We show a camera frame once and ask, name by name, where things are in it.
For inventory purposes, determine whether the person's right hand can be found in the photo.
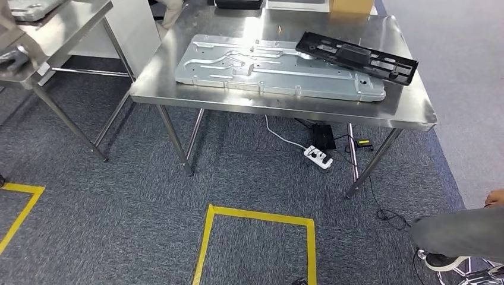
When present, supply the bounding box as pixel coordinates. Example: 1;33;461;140
485;189;504;208

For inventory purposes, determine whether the black plastic panel part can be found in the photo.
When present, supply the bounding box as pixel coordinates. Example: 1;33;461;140
295;31;420;87

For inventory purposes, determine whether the grey metal part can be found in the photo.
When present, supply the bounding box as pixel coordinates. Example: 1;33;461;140
0;45;30;74

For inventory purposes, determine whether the stainless steel workbench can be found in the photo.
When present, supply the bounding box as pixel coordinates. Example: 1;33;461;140
129;0;439;200

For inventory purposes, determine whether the person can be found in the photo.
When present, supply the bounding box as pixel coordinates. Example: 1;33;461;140
408;189;504;273

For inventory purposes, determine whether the grey metal sheet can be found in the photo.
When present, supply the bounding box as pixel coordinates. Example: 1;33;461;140
8;0;66;23

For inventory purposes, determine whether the stainless steel table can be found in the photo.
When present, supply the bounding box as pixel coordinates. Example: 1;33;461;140
0;0;137;163

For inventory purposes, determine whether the white power strip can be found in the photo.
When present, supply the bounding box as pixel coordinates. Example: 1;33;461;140
304;145;334;170

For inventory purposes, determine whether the black power adapter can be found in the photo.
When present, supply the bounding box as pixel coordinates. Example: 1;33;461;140
312;123;336;151

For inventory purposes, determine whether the tan cloth item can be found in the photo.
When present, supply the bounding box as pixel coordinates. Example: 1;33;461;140
155;0;185;30

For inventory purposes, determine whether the tan cardboard box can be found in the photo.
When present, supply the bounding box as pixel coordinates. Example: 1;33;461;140
330;0;375;17

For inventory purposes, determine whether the grey stamped metal plate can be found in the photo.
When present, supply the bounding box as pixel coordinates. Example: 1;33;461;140
174;34;388;103

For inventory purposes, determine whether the white flat tray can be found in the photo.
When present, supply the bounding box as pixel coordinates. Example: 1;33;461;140
266;0;330;13

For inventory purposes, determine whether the black flat box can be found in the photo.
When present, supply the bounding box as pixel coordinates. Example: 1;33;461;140
213;0;264;10

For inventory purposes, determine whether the black floor cable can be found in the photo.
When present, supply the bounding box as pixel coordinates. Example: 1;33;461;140
366;175;412;232

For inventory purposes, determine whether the white power cord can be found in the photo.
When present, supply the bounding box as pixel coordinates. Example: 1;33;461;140
263;115;308;151

